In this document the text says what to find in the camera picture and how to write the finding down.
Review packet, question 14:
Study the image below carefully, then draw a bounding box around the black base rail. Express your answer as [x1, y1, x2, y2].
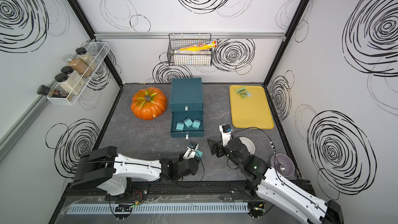
[63, 179, 318, 201]

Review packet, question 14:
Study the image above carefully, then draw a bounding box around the spice jar white powder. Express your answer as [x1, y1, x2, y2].
[61, 66, 85, 88]

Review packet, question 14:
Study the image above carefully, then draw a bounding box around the white marker pen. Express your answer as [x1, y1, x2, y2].
[270, 141, 277, 155]

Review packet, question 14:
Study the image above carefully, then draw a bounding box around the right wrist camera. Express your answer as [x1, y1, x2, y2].
[219, 124, 232, 146]

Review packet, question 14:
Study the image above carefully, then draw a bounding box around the black wire basket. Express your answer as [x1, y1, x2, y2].
[167, 33, 212, 67]

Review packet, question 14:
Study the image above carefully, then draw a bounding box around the yellow tray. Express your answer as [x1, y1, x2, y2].
[229, 85, 275, 130]

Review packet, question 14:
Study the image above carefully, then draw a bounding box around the teal drawer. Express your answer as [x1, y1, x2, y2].
[170, 111, 204, 139]

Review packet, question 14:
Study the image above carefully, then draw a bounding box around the teal drawer cabinet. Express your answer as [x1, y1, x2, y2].
[169, 77, 204, 112]

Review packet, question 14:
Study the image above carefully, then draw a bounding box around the dark sauce bottle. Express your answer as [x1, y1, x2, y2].
[37, 85, 68, 99]

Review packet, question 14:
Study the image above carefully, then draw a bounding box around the purple cup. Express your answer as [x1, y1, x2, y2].
[271, 153, 295, 177]

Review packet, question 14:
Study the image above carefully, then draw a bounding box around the white bowl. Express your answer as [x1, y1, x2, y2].
[239, 137, 256, 155]

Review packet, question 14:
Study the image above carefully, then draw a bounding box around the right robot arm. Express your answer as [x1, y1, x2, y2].
[207, 138, 345, 224]

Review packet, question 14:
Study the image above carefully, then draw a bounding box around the yellow tube package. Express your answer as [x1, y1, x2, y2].
[178, 40, 218, 51]

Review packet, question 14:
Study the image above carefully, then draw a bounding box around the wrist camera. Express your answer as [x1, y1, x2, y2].
[183, 142, 199, 160]
[219, 124, 232, 146]

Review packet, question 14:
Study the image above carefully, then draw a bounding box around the teal plug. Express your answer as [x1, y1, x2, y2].
[176, 122, 184, 131]
[192, 119, 201, 130]
[195, 150, 203, 159]
[183, 118, 193, 128]

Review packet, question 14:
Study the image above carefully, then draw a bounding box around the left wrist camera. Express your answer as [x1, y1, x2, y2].
[183, 142, 199, 160]

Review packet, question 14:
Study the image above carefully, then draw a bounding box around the spice jar beige powder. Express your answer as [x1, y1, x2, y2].
[76, 47, 96, 70]

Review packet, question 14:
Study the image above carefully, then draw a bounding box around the grey cable duct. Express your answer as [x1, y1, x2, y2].
[66, 202, 249, 215]

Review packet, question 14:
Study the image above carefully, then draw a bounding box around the spice jar brown powder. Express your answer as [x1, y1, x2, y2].
[64, 56, 92, 78]

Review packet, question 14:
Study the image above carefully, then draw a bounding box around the orange pumpkin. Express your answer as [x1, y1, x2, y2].
[131, 87, 168, 120]

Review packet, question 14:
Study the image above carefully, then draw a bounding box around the spice jar cream powder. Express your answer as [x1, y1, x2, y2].
[55, 73, 81, 95]

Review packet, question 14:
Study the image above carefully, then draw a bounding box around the green snack packet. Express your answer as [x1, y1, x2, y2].
[235, 87, 252, 99]

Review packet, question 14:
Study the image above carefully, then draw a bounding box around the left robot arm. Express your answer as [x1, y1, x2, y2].
[71, 146, 202, 196]

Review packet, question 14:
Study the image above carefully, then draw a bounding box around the clear wall shelf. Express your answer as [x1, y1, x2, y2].
[44, 41, 113, 111]

